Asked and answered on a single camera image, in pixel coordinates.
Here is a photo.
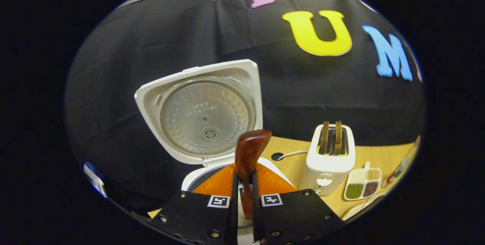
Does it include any clear plastic bottle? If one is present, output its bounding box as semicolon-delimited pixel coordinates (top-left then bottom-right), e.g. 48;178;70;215
386;135;421;185

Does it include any brown wooden spoon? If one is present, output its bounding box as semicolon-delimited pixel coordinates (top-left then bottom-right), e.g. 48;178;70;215
235;130;272;220

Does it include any white toaster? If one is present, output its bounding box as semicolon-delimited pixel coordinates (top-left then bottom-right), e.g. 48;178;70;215
299;124;356;196

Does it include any white rice cooker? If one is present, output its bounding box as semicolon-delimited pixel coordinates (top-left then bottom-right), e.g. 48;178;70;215
135;59;294;245

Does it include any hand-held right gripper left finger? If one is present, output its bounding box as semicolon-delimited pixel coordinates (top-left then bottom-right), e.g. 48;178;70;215
148;164;239;245

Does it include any white plate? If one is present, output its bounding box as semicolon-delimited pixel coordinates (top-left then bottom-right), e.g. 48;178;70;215
341;194;385;221

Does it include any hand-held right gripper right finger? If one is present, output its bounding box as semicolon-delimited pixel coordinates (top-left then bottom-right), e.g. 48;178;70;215
252;162;343;245

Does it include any white divided rice dish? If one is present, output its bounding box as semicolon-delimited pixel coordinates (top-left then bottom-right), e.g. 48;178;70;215
344;162;382;201

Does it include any brown bread slice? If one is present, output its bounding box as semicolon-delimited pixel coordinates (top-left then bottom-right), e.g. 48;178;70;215
334;121;343;154
321;121;330;154

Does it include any white power cable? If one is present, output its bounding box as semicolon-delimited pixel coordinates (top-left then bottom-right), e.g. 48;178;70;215
278;150;310;160

